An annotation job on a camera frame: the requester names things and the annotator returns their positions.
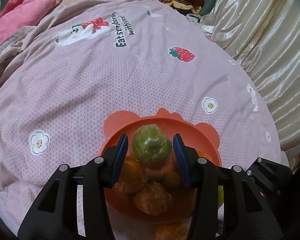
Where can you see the pink blanket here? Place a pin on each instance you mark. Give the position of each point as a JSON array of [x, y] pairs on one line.
[[19, 13]]

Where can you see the orange bear-shaped plate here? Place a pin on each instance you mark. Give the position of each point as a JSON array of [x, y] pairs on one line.
[[201, 137]]

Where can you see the cream satin curtain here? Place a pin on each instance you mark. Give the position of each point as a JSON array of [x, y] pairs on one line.
[[263, 36]]

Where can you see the green apple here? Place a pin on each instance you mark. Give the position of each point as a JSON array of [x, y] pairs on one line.
[[220, 196], [151, 146]]

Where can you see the pink printed bed quilt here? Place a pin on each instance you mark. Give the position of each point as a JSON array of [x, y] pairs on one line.
[[61, 79]]

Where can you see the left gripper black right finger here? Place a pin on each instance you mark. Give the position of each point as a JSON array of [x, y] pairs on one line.
[[244, 214]]

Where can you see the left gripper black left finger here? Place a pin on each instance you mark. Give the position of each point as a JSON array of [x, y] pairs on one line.
[[72, 203]]

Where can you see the small yellow-green fruit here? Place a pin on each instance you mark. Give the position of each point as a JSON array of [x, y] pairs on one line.
[[171, 179]]

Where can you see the orange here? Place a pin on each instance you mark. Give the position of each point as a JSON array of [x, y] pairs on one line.
[[132, 177], [153, 199], [202, 154], [171, 231]]

